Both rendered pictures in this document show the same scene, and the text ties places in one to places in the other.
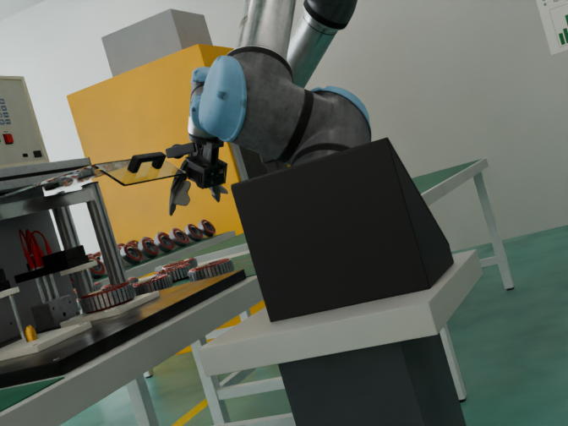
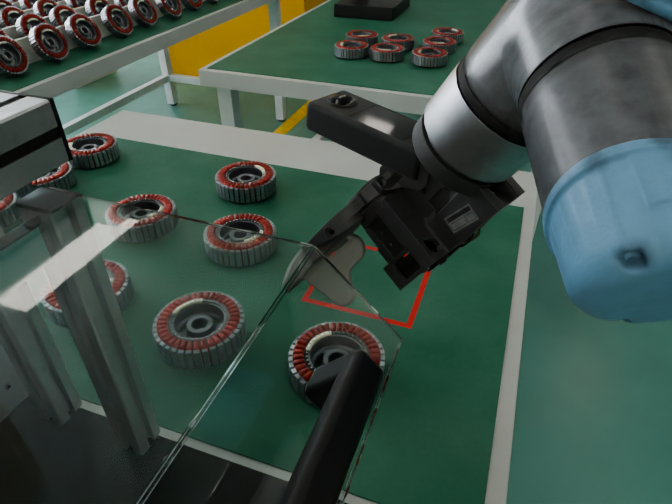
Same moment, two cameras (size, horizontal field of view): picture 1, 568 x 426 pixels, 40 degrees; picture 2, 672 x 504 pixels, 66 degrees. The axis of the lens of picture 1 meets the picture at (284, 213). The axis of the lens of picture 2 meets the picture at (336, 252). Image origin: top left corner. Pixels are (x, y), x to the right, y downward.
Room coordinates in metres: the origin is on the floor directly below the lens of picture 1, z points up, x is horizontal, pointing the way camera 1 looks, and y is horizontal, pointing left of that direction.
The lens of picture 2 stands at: (1.50, 0.24, 1.24)
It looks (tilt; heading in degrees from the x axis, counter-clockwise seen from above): 36 degrees down; 357
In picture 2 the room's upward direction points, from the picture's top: straight up
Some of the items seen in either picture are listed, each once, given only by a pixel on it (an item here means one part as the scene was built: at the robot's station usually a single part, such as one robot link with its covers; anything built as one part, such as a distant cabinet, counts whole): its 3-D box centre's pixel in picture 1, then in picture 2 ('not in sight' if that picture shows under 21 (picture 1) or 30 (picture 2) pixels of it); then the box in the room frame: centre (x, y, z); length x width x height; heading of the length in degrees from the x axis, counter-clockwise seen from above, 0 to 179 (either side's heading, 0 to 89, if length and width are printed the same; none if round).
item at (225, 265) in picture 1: (210, 270); not in sight; (1.91, 0.21, 0.77); 0.11 x 0.11 x 0.04
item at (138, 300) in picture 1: (111, 308); not in sight; (1.61, 0.40, 0.78); 0.15 x 0.15 x 0.01; 67
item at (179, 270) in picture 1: (173, 274); (241, 239); (2.18, 0.35, 0.77); 0.11 x 0.11 x 0.04
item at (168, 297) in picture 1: (71, 334); not in sight; (1.51, 0.46, 0.76); 0.64 x 0.47 x 0.02; 157
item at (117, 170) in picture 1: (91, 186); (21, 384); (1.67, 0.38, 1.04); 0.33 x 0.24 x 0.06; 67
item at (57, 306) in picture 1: (54, 312); not in sight; (1.67, 0.53, 0.80); 0.08 x 0.05 x 0.06; 157
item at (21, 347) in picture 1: (33, 343); not in sight; (1.39, 0.50, 0.78); 0.15 x 0.15 x 0.01; 67
